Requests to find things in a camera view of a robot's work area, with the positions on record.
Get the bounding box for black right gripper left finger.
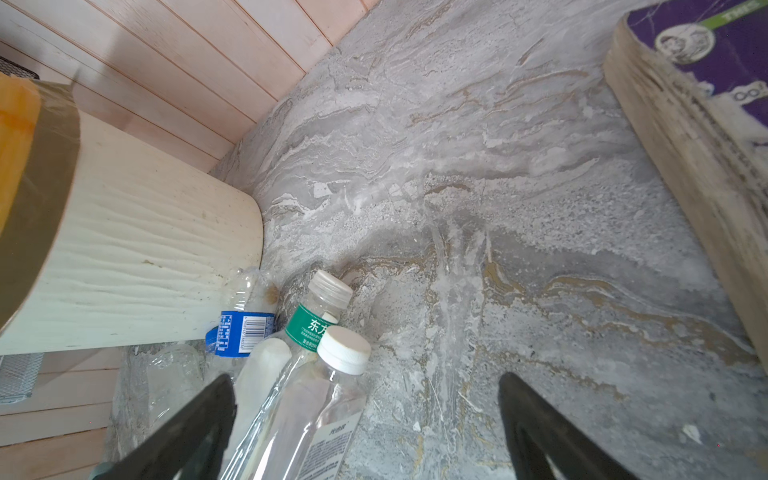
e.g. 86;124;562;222
95;374;237;480

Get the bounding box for clear bottle white cap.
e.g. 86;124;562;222
231;325;371;479

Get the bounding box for cream waste bin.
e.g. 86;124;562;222
1;114;263;354

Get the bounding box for clear bottle green label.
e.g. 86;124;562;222
220;270;353;479

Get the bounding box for purple paperback book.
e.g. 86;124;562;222
604;0;767;359

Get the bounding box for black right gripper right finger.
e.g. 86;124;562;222
499;372;636;479

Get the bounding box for small bottle blue label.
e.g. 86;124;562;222
204;266;279;381

